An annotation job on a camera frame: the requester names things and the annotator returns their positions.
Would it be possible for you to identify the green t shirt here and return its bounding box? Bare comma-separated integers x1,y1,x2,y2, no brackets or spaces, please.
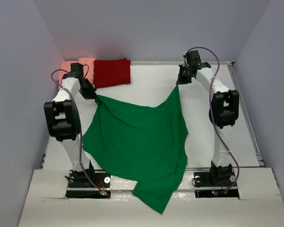
82,87,188,214

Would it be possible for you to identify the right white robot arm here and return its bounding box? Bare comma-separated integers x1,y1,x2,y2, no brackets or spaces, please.
176,47,240,189

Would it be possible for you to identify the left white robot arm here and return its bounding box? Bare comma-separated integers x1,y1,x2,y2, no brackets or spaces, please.
44,63,99,189

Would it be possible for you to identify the folded pink t shirt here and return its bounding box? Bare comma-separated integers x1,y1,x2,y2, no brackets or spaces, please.
60,57,95,86

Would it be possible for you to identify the folded red t shirt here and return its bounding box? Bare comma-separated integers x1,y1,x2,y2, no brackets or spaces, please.
93,58,131,88

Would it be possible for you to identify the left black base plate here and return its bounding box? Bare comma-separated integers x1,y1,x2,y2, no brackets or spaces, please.
65,171,111,199

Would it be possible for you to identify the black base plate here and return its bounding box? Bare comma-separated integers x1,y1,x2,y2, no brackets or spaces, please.
65,171,111,199
191,172,240,198

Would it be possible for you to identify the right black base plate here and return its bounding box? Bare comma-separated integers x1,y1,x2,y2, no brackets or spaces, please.
191,172,240,198

